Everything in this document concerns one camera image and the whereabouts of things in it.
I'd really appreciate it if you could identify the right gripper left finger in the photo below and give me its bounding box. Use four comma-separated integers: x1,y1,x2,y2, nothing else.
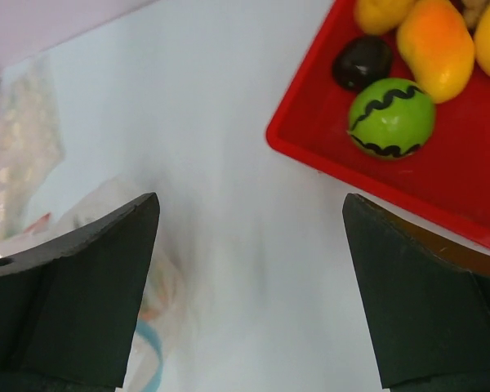
0,193,159,386

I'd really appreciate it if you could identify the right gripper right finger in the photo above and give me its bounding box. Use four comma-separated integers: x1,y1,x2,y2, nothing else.
342,194,490,390

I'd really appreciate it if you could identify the clear blue-zipper bag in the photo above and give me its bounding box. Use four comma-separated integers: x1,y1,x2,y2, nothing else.
56,175,201,392

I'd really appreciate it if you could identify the green toy watermelon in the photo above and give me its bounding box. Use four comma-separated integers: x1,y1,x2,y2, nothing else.
347,78,436,160

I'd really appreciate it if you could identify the dotted zip bag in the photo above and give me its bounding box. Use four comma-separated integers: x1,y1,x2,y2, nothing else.
0,58,64,241

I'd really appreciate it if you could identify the red plastic tray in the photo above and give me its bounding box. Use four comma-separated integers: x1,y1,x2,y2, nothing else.
266,1,490,248

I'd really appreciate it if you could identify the dark purple toy plum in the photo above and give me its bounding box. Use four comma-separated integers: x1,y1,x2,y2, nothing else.
332,35,394,91

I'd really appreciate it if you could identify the orange yellow toy mango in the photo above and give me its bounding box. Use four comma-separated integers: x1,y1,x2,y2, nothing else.
396,0,474,104

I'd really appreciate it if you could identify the yellow toy potato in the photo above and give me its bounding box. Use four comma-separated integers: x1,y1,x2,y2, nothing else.
354,0,416,35

